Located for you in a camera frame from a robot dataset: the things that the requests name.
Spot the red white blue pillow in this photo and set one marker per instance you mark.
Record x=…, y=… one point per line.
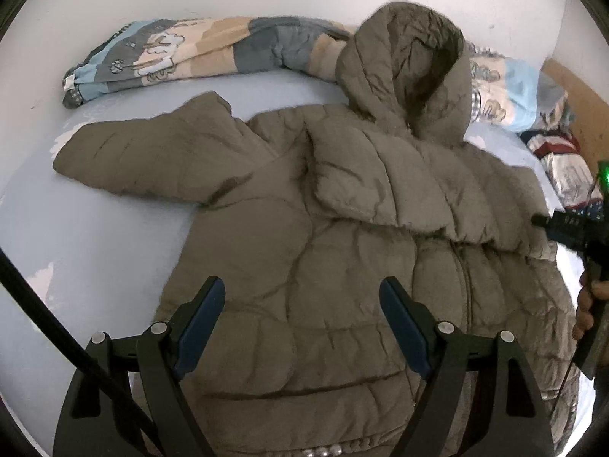
x=564, y=162

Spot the cartoon print patchwork quilt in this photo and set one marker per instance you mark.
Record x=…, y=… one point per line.
x=200, y=47

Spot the person's right hand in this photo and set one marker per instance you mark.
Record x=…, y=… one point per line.
x=584, y=304

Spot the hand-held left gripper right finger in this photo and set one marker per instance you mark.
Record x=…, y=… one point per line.
x=404, y=323

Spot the wooden headboard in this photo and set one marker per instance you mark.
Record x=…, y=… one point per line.
x=583, y=95

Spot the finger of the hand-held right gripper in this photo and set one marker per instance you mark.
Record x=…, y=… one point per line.
x=564, y=228

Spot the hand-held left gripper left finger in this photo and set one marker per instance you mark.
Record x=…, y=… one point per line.
x=202, y=323

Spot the light blue cloud-print bed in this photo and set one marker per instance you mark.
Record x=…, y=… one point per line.
x=95, y=228

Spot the olive puffer hooded jacket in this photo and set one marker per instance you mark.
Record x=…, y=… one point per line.
x=333, y=209

